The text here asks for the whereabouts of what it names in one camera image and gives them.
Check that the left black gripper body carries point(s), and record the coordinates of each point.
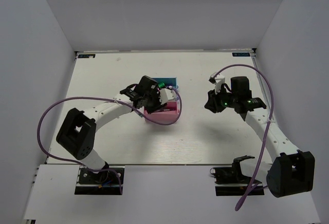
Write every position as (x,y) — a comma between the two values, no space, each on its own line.
(152,97)

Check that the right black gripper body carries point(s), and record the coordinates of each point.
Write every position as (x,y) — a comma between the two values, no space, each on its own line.
(227,99)

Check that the black highlighter green cap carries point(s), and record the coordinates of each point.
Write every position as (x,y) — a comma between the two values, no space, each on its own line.
(161,85)

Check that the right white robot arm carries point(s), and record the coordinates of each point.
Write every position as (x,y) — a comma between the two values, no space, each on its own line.
(292,170)

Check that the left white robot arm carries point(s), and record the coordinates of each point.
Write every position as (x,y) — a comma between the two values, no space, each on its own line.
(77,133)

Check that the pink bin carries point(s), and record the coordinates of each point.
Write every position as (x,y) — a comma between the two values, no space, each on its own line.
(166,116)

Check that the light blue bin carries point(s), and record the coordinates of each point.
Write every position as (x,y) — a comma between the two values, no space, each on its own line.
(167,80)

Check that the right corner label sticker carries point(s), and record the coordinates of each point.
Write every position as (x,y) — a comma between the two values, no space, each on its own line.
(241,54)

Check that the corner label sticker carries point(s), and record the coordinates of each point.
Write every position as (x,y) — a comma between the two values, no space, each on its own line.
(86,56)
(241,54)

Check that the left corner label sticker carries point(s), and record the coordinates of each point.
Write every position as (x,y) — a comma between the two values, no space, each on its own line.
(86,56)

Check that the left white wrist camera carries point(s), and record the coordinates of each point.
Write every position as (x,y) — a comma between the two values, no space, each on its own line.
(167,95)

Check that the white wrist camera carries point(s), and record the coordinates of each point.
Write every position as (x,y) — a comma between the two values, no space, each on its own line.
(218,80)
(167,95)

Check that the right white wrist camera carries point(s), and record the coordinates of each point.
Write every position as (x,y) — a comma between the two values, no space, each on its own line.
(218,80)

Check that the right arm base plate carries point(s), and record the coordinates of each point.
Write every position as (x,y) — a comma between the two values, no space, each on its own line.
(233,180)

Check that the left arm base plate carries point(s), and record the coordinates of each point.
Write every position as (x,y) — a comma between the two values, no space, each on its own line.
(107,184)

